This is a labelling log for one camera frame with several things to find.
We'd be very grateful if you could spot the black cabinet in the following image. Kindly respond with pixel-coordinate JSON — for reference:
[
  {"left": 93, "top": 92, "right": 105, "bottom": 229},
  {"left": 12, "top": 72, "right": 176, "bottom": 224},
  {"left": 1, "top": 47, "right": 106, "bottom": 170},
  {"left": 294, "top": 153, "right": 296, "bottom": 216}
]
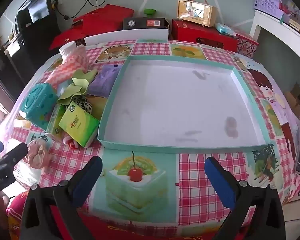
[{"left": 0, "top": 27, "right": 65, "bottom": 108}]

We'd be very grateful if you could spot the purple packet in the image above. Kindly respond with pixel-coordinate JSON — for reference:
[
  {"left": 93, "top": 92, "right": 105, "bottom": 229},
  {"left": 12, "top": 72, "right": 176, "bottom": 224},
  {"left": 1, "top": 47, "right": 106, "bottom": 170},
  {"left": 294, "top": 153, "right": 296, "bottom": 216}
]
[{"left": 86, "top": 64, "right": 123, "bottom": 98}]

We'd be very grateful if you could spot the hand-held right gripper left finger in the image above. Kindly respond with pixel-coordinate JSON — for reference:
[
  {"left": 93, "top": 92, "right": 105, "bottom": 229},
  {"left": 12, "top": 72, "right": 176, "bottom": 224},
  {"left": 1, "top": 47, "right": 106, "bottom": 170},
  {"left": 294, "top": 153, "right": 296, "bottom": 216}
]
[{"left": 19, "top": 156, "right": 103, "bottom": 240}]

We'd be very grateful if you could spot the teal tin box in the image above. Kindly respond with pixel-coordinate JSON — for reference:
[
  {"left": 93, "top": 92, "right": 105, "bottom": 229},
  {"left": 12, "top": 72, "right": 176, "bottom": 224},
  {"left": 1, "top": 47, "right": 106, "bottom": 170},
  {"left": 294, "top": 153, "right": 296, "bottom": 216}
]
[{"left": 19, "top": 83, "right": 58, "bottom": 130}]

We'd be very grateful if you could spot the red pink pipe-cleaner toy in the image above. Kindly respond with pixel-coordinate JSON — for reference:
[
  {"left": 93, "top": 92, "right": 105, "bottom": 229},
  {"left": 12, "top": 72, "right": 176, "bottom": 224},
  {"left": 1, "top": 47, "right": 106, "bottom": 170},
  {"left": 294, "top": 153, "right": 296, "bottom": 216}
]
[{"left": 62, "top": 132, "right": 80, "bottom": 150}]

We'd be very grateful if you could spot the black flat box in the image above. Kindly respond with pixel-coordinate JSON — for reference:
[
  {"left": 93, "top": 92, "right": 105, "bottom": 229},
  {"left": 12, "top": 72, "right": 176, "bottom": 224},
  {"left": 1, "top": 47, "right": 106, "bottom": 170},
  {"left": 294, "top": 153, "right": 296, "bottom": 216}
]
[{"left": 122, "top": 17, "right": 170, "bottom": 30}]

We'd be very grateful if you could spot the light green cloth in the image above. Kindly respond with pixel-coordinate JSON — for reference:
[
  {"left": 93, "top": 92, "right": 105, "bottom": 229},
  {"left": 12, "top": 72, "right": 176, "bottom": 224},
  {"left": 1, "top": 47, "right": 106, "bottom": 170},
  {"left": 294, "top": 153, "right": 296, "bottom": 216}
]
[{"left": 57, "top": 69, "right": 98, "bottom": 105}]

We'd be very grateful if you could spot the blue face mask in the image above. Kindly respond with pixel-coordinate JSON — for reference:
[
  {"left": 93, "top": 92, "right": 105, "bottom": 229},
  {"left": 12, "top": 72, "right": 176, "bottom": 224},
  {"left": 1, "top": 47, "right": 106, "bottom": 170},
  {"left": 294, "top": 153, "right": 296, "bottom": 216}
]
[{"left": 57, "top": 81, "right": 73, "bottom": 95}]

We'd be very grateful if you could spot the red gift box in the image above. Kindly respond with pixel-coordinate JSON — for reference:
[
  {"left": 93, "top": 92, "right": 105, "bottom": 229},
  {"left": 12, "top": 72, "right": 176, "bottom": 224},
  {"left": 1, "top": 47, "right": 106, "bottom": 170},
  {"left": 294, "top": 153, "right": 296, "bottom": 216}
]
[{"left": 171, "top": 19, "right": 238, "bottom": 53}]

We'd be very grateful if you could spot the green tissue packet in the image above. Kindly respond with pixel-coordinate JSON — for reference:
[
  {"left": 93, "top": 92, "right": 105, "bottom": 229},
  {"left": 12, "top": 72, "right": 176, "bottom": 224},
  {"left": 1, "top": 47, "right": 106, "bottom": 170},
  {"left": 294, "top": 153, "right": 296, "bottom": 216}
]
[
  {"left": 58, "top": 102, "right": 100, "bottom": 148},
  {"left": 45, "top": 104, "right": 67, "bottom": 137}
]

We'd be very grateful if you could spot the black plug cable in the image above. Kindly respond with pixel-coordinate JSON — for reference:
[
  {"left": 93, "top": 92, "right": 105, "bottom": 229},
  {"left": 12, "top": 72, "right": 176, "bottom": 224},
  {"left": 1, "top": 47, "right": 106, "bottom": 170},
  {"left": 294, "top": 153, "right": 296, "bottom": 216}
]
[{"left": 54, "top": 0, "right": 70, "bottom": 20}]

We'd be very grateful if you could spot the red fabric bag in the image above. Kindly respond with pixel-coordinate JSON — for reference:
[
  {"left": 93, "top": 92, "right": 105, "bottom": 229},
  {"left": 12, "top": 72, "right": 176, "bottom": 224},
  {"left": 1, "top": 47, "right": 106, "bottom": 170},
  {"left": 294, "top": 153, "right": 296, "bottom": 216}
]
[{"left": 49, "top": 4, "right": 135, "bottom": 52}]

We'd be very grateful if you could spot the stack of books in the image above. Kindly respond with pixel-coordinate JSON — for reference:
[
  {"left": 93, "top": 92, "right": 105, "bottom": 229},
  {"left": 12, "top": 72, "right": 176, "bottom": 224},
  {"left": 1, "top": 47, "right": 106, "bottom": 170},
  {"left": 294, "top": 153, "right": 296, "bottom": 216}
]
[{"left": 280, "top": 0, "right": 300, "bottom": 32}]

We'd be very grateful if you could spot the brown cardboard box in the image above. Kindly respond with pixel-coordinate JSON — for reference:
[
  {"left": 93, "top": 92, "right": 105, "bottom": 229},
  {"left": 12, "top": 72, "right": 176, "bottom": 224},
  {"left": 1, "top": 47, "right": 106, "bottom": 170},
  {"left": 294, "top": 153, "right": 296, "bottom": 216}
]
[{"left": 285, "top": 84, "right": 300, "bottom": 115}]

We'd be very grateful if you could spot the wooden box with handle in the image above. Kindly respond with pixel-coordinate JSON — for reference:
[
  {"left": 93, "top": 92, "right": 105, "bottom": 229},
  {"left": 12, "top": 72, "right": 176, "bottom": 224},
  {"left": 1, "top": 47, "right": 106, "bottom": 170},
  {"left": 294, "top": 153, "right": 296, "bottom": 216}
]
[{"left": 177, "top": 0, "right": 217, "bottom": 27}]

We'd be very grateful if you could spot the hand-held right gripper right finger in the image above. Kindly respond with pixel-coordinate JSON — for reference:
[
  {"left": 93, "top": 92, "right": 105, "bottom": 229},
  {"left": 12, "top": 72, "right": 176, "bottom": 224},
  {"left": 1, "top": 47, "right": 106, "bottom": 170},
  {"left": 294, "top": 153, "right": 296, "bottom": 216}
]
[{"left": 204, "top": 156, "right": 287, "bottom": 240}]

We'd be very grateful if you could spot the pink white striped fuzzy sock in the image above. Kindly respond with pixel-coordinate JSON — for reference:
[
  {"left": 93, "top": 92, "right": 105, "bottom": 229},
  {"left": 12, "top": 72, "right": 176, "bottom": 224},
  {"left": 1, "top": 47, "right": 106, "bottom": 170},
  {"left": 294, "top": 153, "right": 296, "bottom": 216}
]
[{"left": 45, "top": 44, "right": 89, "bottom": 88}]

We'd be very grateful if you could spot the white desk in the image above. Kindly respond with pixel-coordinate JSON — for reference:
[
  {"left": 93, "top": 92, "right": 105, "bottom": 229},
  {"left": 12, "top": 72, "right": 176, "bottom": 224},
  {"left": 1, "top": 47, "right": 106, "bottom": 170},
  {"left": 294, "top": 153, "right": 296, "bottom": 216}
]
[{"left": 249, "top": 9, "right": 300, "bottom": 68}]

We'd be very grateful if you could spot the black monitor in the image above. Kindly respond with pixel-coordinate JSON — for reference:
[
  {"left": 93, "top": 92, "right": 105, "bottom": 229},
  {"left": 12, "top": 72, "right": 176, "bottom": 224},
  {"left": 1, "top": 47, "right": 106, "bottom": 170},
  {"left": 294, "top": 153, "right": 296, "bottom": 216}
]
[{"left": 15, "top": 0, "right": 53, "bottom": 34}]

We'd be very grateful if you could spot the wet wipes packet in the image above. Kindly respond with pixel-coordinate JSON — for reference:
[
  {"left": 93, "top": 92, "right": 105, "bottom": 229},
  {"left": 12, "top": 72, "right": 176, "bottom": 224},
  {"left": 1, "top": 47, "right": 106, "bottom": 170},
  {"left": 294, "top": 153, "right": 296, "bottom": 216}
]
[{"left": 215, "top": 23, "right": 237, "bottom": 36}]

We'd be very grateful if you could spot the checkered printed tablecloth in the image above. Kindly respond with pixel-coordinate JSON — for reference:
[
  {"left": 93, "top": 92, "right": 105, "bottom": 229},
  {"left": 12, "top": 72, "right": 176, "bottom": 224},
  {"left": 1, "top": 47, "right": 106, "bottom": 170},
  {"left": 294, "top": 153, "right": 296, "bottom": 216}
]
[{"left": 0, "top": 39, "right": 300, "bottom": 230}]

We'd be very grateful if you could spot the white pill bottle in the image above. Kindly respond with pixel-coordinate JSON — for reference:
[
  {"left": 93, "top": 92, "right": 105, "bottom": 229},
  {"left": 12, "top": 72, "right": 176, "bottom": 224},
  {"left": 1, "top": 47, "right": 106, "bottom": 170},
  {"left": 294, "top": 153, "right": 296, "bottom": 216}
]
[{"left": 59, "top": 41, "right": 78, "bottom": 58}]

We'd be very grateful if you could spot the red patterned box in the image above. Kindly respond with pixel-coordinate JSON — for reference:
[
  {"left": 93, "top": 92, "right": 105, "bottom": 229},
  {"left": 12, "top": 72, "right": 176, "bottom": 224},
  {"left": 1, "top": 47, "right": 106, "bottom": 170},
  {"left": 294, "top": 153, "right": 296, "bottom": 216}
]
[{"left": 234, "top": 30, "right": 260, "bottom": 58}]

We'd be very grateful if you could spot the leopard print scrunchie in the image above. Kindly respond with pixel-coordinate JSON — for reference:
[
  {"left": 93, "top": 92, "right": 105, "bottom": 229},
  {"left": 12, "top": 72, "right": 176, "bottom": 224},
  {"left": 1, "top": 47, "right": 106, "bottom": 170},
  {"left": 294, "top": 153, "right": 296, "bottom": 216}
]
[{"left": 72, "top": 95, "right": 94, "bottom": 117}]

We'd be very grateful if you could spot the teal-rimmed white tray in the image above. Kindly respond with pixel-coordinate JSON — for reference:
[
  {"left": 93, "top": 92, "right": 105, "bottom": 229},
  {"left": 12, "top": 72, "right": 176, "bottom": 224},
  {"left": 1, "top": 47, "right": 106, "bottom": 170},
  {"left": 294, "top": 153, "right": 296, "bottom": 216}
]
[{"left": 97, "top": 56, "right": 272, "bottom": 154}]

